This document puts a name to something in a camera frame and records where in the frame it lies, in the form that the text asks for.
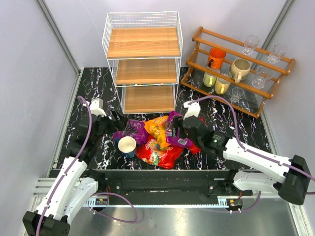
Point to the light green mug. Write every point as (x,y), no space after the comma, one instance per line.
(209,79)

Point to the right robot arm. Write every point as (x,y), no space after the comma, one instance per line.
(288,177)

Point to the clear glass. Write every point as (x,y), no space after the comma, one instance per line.
(262,76)
(278,51)
(236,94)
(250,44)

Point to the clear glass middle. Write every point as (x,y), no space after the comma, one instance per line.
(262,76)

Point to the wooden cup rack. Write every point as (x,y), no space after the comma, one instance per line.
(253,100)

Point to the pale yellow mug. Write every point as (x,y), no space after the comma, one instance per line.
(221,85)

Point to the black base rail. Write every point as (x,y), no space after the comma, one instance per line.
(170,187)

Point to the red candy bag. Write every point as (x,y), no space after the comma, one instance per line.
(196,130)
(152,154)

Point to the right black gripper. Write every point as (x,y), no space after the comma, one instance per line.
(181,123)

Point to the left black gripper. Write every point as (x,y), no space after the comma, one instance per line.
(108,120)

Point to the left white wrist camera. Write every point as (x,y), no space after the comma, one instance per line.
(96,107)

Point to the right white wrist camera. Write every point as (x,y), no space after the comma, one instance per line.
(193,109)

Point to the beige large mug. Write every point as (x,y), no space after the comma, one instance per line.
(239,70)

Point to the clear glass top right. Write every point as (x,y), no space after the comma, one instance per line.
(278,51)

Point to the white wire wooden shelf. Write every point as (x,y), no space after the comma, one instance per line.
(144,53)

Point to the red candy bag right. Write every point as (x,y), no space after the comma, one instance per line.
(196,130)

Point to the purple grape candy bag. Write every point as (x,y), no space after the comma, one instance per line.
(173,132)

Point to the clear glass top left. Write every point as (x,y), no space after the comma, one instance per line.
(250,44)

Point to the clear glass bottom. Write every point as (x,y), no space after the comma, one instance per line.
(236,94)

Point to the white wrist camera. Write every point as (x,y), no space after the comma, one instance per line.
(193,109)
(96,107)

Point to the red candy bag left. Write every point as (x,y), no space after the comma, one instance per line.
(152,154)

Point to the blue paper cup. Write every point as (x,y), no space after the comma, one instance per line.
(127,146)

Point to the yellow orange candy bag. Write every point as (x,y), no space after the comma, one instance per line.
(157,128)

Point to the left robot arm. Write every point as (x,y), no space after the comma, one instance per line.
(74,184)

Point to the orange mug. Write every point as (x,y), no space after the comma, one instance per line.
(216,58)

